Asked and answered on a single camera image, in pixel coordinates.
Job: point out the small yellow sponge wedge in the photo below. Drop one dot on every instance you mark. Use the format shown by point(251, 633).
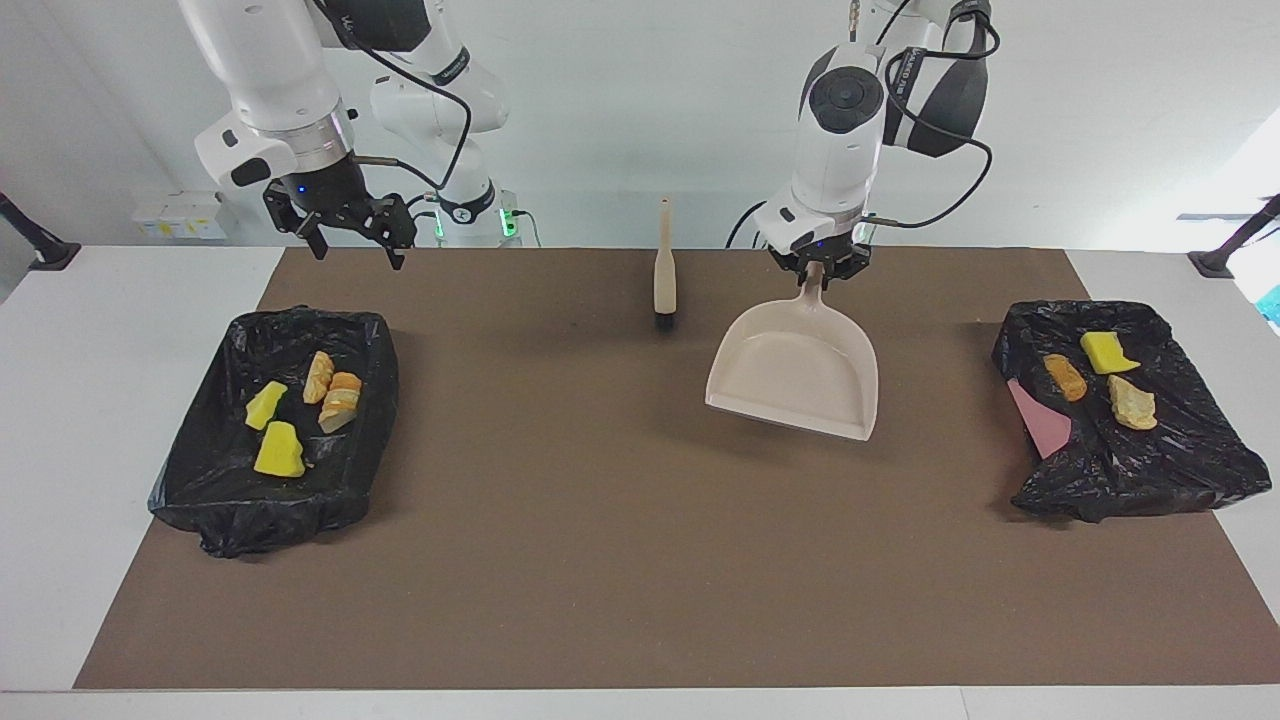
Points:
point(264, 406)

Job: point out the brown bread roll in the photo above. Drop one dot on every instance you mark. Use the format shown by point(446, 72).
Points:
point(1066, 378)

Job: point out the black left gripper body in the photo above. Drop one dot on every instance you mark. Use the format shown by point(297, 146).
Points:
point(822, 255)

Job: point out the black bag lined bin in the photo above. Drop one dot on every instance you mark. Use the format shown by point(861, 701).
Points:
point(200, 490)

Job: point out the teal object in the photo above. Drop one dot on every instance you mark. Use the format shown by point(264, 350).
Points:
point(1273, 305)

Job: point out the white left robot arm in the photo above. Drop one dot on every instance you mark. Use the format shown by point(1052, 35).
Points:
point(840, 150)

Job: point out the black camera stand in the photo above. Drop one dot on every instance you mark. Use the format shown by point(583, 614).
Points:
point(1215, 262)
point(50, 256)

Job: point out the crumpled black trash bag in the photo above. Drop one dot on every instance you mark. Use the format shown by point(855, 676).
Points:
point(1180, 460)

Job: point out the beige brush black bristles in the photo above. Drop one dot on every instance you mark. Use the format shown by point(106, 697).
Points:
point(665, 280)

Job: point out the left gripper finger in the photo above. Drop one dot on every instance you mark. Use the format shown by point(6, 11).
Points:
point(845, 272)
point(790, 272)

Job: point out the beige bread piece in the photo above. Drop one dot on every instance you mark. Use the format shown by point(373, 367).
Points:
point(318, 376)
point(1132, 403)

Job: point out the white wall socket box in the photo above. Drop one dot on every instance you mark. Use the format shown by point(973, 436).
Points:
point(180, 215)

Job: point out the large yellow sponge piece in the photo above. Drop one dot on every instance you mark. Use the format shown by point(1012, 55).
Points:
point(280, 452)

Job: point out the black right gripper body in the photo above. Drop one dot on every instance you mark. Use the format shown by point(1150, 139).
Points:
point(335, 205)

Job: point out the beige plastic dustpan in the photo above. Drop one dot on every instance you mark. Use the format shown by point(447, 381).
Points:
point(795, 375)

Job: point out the brown table mat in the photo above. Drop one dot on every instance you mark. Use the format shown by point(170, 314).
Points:
point(640, 620)

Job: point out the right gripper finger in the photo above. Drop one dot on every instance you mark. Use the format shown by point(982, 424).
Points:
point(317, 243)
point(398, 250)

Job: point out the pink plastic bin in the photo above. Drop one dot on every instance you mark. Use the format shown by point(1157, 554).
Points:
point(1040, 425)

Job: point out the orange striped bread piece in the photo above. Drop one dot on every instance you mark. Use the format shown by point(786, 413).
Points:
point(340, 402)

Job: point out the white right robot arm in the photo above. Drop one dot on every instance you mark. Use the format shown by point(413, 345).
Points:
point(270, 90)

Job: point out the notched yellow sponge piece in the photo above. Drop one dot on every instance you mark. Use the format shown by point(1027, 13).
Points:
point(1105, 352)

